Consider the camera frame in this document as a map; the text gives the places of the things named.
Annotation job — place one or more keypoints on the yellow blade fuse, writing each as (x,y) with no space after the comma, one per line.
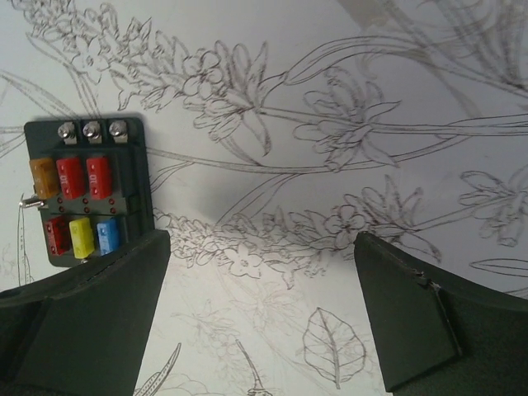
(82,237)

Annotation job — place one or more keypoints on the red blade fuse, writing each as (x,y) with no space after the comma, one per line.
(99,177)
(71,177)
(58,235)

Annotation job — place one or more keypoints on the black fuse box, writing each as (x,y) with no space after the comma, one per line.
(122,141)

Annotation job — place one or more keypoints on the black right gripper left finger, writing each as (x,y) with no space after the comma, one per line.
(84,331)

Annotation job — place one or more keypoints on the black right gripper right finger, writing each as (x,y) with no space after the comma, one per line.
(437,333)

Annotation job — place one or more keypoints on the blue blade fuse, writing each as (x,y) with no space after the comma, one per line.
(108,236)

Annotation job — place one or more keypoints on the orange blade fuse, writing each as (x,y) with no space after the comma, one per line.
(45,177)

